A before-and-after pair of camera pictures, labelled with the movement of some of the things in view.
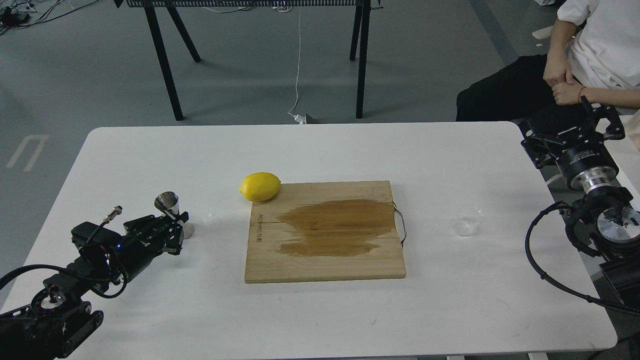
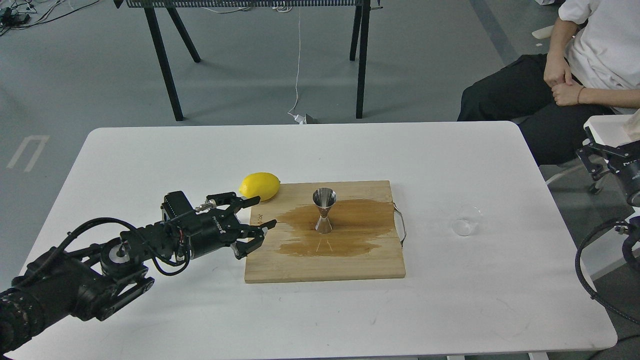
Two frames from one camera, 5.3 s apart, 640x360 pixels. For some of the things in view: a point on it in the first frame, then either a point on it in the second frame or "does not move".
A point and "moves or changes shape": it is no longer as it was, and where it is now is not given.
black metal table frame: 360,44 does not move
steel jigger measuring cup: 169,201 moves or changes shape
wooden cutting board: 324,231 does not move
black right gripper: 587,164 to 626,168
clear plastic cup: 467,220 does not move
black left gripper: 126,256 to 212,229
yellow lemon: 260,186 does not move
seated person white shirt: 593,55 does not move
